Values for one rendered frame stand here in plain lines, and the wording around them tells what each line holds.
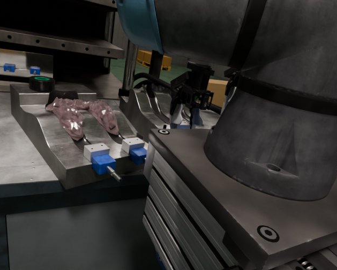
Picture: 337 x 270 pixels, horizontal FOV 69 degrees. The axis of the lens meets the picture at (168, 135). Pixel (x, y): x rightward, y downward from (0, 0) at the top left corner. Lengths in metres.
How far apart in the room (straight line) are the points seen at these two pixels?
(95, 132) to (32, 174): 0.20
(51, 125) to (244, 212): 0.59
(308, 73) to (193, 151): 0.15
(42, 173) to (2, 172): 0.08
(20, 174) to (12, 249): 0.25
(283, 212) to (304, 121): 0.09
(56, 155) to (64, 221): 0.24
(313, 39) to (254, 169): 0.12
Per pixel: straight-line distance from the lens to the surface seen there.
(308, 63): 0.25
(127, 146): 0.66
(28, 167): 0.70
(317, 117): 0.26
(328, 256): 0.34
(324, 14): 0.25
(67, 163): 0.60
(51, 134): 0.70
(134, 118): 0.98
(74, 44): 1.43
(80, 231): 0.84
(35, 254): 0.87
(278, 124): 0.25
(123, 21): 0.27
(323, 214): 0.28
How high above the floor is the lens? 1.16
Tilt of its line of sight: 22 degrees down
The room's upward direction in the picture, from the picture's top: 12 degrees clockwise
